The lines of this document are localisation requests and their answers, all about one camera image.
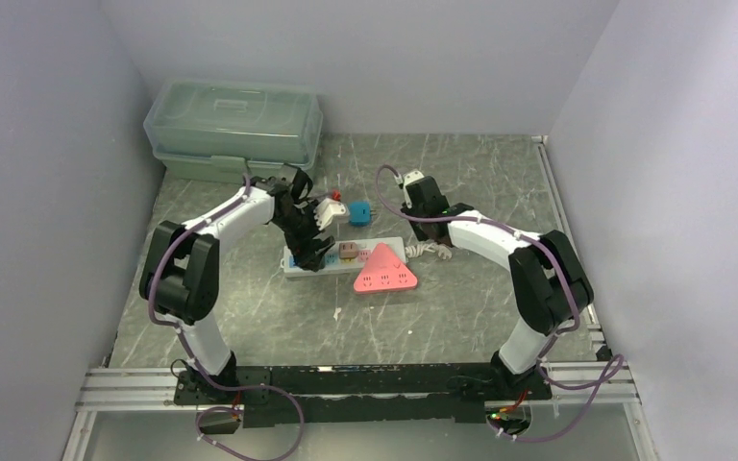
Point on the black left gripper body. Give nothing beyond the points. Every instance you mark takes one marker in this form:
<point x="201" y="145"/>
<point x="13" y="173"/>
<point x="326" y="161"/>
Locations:
<point x="300" y="229"/>

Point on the small pink charger plug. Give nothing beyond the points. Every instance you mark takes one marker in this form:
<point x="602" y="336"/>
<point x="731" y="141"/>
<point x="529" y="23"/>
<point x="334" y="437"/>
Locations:
<point x="348" y="250"/>

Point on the blue plug adapter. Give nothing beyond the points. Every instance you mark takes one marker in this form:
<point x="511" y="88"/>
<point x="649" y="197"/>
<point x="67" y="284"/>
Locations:
<point x="361" y="214"/>

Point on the pink triangular power strip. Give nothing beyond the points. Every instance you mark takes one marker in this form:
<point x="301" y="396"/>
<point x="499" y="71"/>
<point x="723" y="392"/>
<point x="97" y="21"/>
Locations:
<point x="384" y="271"/>

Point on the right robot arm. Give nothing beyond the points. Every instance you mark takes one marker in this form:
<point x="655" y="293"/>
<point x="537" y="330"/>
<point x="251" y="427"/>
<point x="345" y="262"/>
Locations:
<point x="550" y="286"/>

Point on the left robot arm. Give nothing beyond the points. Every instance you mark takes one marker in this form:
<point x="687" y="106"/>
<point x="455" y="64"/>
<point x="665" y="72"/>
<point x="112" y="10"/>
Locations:
<point x="181" y="277"/>

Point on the green plastic storage box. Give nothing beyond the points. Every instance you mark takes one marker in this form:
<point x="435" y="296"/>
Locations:
<point x="216" y="131"/>

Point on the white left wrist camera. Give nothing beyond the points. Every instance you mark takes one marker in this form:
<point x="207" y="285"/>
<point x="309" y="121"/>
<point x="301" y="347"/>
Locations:
<point x="330" y="210"/>

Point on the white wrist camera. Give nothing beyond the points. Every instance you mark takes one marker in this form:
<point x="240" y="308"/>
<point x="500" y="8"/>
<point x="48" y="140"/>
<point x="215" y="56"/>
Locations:
<point x="330" y="210"/>
<point x="409" y="177"/>

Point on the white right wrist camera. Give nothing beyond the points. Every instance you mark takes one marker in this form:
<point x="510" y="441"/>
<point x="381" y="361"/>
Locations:
<point x="409" y="177"/>

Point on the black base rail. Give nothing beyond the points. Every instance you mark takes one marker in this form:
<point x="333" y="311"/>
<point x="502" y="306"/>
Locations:
<point x="278" y="395"/>

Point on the aluminium frame rail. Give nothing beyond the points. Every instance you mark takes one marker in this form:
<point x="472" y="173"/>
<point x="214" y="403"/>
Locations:
<point x="462" y="311"/>

